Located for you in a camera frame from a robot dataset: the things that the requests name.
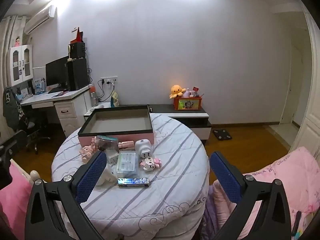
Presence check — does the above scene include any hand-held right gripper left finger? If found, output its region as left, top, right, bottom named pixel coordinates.
left=25, top=151, right=107, bottom=240

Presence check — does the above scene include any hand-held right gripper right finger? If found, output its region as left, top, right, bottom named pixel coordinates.
left=209, top=151, right=293, bottom=240

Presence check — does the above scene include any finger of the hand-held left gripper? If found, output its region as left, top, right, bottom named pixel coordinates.
left=0, top=129, right=28, bottom=161

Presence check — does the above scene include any pink doll figure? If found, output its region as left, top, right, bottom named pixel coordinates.
left=80, top=145, right=98, bottom=163

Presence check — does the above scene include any white plug adapter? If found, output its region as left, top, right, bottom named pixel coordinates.
left=104, top=149, right=120, bottom=167

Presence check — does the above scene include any round container with teal lid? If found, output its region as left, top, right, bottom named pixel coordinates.
left=96, top=135, right=120, bottom=153

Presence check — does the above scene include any clear plastic box green label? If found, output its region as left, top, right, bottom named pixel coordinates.
left=116, top=151, right=139, bottom=177

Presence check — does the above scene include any shiny blue rectangular case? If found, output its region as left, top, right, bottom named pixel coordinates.
left=117, top=177, right=150, bottom=188

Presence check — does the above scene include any pink box with black rim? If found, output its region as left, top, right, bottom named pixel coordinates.
left=77, top=105, right=154, bottom=147

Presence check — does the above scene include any white and pink block toy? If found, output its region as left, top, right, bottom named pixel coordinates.
left=139, top=156, right=162, bottom=172

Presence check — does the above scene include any black office chair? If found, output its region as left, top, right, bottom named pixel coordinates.
left=2, top=87, right=50, bottom=155

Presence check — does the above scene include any dark jacket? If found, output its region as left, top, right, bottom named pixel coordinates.
left=3, top=87, right=22, bottom=128

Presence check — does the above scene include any black bathroom scale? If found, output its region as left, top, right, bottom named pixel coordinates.
left=212, top=129, right=232, bottom=140

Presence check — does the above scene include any pink pillow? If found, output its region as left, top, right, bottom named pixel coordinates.
left=0, top=161, right=33, bottom=240

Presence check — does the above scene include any pink printed blanket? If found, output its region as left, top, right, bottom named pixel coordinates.
left=212, top=146, right=320, bottom=240

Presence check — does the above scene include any white computer desk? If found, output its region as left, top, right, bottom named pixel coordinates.
left=20, top=85, right=92, bottom=138

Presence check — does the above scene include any black and white low cabinet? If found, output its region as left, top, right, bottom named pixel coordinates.
left=84, top=104, right=212, bottom=146

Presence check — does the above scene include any white glass-door cabinet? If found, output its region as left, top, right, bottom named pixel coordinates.
left=6, top=44, right=34, bottom=87

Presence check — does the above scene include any black computer monitor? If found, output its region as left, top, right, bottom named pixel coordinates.
left=45, top=56, right=69, bottom=88

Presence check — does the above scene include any clear bottle orange cap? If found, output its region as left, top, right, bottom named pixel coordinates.
left=90, top=86, right=98, bottom=107

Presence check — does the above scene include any orange printed storage box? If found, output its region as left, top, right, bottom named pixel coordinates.
left=174, top=96, right=203, bottom=111

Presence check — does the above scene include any black pen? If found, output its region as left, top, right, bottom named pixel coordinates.
left=291, top=211, right=302, bottom=235

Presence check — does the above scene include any black computer tower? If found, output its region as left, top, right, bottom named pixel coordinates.
left=67, top=59, right=89, bottom=91

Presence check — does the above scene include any orange octopus plush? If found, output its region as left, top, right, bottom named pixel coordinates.
left=169, top=85, right=190, bottom=99

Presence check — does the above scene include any light curtain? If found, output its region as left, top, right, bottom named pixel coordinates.
left=0, top=15, right=27, bottom=80

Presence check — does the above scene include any black speaker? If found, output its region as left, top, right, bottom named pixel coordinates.
left=68, top=42, right=85, bottom=60

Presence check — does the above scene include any white door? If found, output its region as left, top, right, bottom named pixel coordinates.
left=291, top=7, right=320, bottom=153

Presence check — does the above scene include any white air conditioner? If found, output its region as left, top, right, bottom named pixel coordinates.
left=24, top=5, right=55, bottom=34

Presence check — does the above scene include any cream bed post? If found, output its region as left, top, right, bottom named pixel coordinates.
left=10, top=159, right=45, bottom=188

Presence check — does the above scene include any black power cable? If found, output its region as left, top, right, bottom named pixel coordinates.
left=97, top=79, right=105, bottom=103

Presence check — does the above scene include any white wall socket strip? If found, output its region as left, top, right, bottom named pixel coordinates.
left=100, top=76, right=118, bottom=85

